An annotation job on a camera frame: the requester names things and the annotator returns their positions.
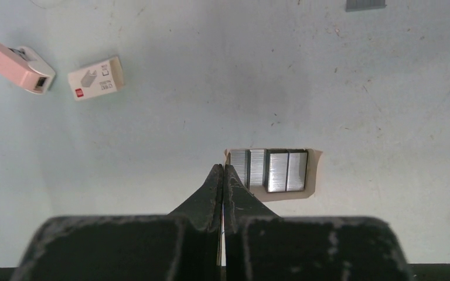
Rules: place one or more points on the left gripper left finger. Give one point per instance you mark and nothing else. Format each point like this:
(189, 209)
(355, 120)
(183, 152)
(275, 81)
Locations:
(182, 245)

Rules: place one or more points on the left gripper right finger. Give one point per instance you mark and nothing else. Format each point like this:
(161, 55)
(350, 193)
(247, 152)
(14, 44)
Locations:
(261, 245)

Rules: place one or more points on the staple tray box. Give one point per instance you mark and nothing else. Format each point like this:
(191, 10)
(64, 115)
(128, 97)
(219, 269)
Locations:
(276, 174)

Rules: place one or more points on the pink mini stapler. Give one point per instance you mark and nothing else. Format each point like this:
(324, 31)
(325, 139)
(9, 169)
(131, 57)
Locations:
(26, 69)

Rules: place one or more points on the staple strip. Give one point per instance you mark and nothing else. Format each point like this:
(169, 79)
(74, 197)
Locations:
(362, 5)

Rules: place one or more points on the white staple box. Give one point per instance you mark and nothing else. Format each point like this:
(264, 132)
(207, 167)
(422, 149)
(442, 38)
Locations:
(104, 77)

